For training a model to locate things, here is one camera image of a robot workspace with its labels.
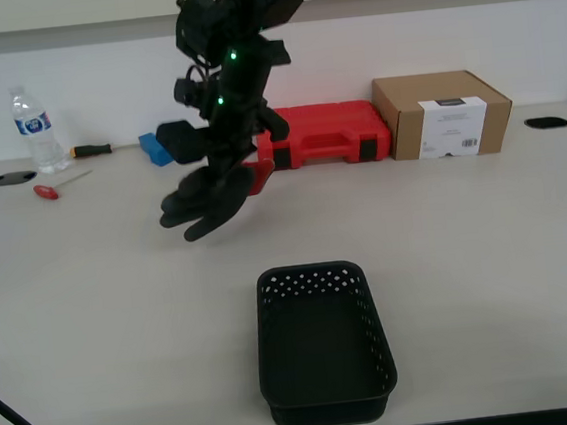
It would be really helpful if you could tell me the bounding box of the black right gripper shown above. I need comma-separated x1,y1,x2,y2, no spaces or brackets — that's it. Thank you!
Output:
146,34,303,178

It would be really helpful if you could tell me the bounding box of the red grey work glove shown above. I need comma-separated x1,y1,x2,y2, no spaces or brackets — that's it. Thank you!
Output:
154,156,283,246

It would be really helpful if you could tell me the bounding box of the black perforated plastic basket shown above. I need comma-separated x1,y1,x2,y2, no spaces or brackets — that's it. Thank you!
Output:
247,255,403,425

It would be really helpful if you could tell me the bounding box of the blue L-shaped block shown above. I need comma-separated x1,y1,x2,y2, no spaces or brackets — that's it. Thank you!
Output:
136,130,176,170

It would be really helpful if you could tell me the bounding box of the red plastic tool case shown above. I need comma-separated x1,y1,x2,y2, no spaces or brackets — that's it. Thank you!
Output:
252,96,394,175

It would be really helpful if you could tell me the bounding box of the clear plastic water bottle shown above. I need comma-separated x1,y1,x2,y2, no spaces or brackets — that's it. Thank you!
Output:
6,80,71,179

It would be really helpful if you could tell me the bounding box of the brown cardboard box white label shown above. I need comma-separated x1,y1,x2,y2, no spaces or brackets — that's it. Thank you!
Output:
369,65,518,166

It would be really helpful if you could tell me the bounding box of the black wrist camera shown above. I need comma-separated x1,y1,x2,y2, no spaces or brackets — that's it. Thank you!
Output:
170,61,219,109

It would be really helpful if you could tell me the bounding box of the orange black handled screwdriver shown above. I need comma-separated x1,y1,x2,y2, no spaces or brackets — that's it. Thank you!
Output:
67,139,142,161

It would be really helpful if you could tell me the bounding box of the black desk cable grommet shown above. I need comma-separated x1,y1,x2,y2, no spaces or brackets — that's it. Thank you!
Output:
523,114,567,132
0,169,39,188

